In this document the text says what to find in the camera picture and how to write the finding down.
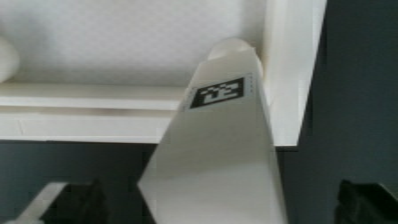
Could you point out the white L-shaped fence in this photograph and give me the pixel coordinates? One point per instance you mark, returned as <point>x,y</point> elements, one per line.
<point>83,125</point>

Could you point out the white desk top tray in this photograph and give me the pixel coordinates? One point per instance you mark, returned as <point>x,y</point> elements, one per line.
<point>110,51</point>

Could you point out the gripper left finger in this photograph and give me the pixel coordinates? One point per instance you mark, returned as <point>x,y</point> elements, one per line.
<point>69,203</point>

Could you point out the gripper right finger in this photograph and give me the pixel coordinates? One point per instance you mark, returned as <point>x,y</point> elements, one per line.
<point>366,203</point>

